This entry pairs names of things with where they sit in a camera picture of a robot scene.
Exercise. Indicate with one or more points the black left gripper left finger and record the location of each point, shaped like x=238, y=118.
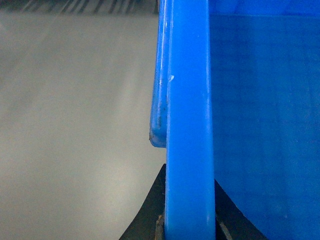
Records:
x=149, y=222

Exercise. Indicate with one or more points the large blue plastic crate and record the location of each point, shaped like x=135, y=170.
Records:
x=236, y=99

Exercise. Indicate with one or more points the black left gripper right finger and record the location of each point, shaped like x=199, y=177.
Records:
x=230, y=223

